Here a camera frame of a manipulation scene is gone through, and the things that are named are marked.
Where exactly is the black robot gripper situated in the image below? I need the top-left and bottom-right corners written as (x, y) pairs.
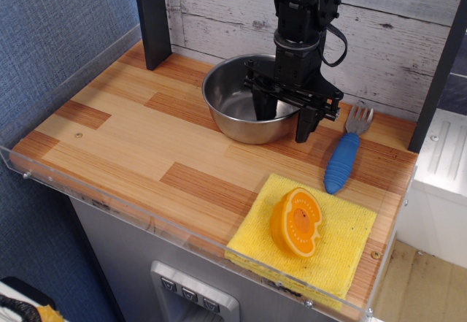
top-left (244, 39), bottom-right (343, 143)

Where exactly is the stainless steel bowl pan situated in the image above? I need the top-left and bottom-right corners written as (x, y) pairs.
top-left (202, 53), bottom-right (298, 145)

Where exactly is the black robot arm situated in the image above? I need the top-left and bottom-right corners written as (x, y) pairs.
top-left (244, 0), bottom-right (346, 143)

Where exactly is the orange plastic fruit half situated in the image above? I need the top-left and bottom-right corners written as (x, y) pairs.
top-left (270, 188), bottom-right (323, 258)

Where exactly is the yellow sponge cloth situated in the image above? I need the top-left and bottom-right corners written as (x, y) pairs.
top-left (225, 174), bottom-right (377, 299)

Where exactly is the white toy sink unit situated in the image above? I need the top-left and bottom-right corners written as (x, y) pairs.
top-left (396, 109), bottom-right (466, 267)

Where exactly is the grey toy fridge cabinet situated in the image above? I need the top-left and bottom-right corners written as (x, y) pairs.
top-left (69, 196), bottom-right (351, 322)

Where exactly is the silver dispenser button panel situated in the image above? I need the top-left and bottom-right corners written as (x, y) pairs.
top-left (150, 261), bottom-right (240, 321)

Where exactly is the clear acrylic table guard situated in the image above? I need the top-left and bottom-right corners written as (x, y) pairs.
top-left (0, 24), bottom-right (417, 322)

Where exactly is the yellow object bottom left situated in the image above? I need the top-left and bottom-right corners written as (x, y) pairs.
top-left (36, 304), bottom-right (66, 322)

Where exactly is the blue handled metal fork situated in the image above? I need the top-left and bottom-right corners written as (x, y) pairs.
top-left (323, 106), bottom-right (374, 194)

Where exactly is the dark right vertical post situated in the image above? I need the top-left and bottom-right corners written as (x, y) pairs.
top-left (408, 0), bottom-right (466, 153)

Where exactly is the dark vertical post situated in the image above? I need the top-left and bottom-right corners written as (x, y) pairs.
top-left (136, 0), bottom-right (172, 71)
top-left (408, 0), bottom-right (466, 153)

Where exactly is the dark left vertical post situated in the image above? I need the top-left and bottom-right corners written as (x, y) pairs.
top-left (136, 0), bottom-right (172, 71)

